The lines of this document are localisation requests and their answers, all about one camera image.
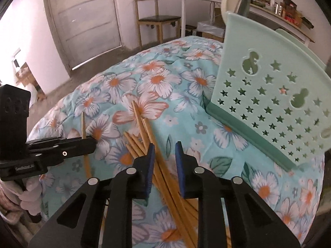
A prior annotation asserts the wooden chopstick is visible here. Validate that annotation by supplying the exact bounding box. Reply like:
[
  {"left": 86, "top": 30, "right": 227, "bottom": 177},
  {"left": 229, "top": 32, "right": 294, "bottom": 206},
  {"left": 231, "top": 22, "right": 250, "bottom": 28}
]
[
  {"left": 81, "top": 112, "right": 93, "bottom": 180},
  {"left": 142, "top": 118, "right": 198, "bottom": 247},
  {"left": 124, "top": 132, "right": 198, "bottom": 228},
  {"left": 125, "top": 101, "right": 198, "bottom": 247}
]

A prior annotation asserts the cardboard box under table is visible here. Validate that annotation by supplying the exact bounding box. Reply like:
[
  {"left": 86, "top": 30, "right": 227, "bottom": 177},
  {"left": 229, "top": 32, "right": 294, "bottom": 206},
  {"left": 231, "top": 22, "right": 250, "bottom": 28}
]
[{"left": 197, "top": 21, "right": 225, "bottom": 42}]

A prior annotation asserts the floral blue tablecloth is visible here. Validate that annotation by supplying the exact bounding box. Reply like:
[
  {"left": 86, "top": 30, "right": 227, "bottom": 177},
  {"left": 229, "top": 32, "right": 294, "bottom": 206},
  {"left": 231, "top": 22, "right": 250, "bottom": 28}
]
[{"left": 29, "top": 36, "right": 324, "bottom": 242}]

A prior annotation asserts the left white gloved hand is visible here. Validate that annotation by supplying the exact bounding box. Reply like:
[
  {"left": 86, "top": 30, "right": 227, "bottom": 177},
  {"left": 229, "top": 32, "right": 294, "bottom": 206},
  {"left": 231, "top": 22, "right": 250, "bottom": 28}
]
[{"left": 17, "top": 176, "right": 43, "bottom": 216}]

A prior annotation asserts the white door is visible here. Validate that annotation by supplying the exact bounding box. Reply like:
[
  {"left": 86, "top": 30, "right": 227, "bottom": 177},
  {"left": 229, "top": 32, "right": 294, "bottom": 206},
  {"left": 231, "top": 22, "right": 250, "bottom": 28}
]
[{"left": 46, "top": 0, "right": 121, "bottom": 70}]

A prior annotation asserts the white side table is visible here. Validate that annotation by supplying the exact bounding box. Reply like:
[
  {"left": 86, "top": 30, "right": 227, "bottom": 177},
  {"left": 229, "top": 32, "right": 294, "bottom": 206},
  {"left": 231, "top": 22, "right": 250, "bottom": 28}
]
[{"left": 175, "top": 0, "right": 316, "bottom": 48}]

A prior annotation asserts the mint green utensil basket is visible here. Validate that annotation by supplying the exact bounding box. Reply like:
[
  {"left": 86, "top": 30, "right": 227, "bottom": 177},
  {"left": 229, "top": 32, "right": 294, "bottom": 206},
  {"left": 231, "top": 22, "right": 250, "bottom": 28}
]
[{"left": 206, "top": 13, "right": 330, "bottom": 170}]

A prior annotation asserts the white rice paddle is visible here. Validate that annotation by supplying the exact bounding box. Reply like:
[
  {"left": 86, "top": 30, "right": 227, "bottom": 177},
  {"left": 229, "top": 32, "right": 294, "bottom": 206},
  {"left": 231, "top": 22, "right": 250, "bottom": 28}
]
[{"left": 221, "top": 0, "right": 240, "bottom": 22}]

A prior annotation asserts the wooden chair black seat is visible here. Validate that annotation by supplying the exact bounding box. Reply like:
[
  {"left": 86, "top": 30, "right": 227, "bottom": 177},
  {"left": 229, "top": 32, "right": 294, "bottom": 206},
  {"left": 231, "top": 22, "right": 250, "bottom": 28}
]
[{"left": 133, "top": 0, "right": 181, "bottom": 49}]

